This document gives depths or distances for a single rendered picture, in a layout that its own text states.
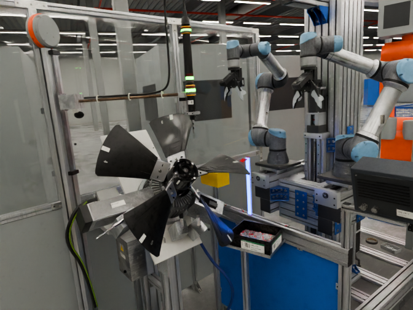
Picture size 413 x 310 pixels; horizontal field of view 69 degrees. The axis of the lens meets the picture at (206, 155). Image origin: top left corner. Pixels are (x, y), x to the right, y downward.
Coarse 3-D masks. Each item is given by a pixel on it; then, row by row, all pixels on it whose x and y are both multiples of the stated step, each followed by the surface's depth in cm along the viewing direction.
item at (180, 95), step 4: (184, 92) 131; (180, 96) 131; (184, 96) 131; (180, 100) 131; (184, 100) 131; (184, 104) 131; (184, 108) 132; (184, 112) 132; (188, 112) 130; (192, 112) 130; (196, 112) 130
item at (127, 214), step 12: (144, 204) 111; (156, 204) 115; (168, 204) 123; (132, 216) 106; (144, 216) 110; (156, 216) 115; (132, 228) 105; (144, 228) 109; (156, 228) 115; (144, 240) 109; (156, 240) 114; (156, 252) 113
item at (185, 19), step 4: (184, 12) 124; (184, 16) 124; (184, 20) 124; (188, 20) 124; (184, 24) 127; (188, 24) 127; (188, 96) 130; (192, 96) 130; (188, 100) 131; (192, 100) 130; (188, 104) 131; (192, 104) 131; (188, 108) 132; (192, 108) 131; (192, 116) 132
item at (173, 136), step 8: (152, 120) 149; (160, 120) 149; (168, 120) 148; (176, 120) 148; (184, 120) 147; (152, 128) 147; (160, 128) 147; (168, 128) 146; (176, 128) 144; (184, 128) 144; (160, 136) 145; (168, 136) 143; (176, 136) 142; (184, 136) 141; (160, 144) 143; (168, 144) 142; (176, 144) 140; (184, 144) 139; (168, 152) 139; (176, 152) 138
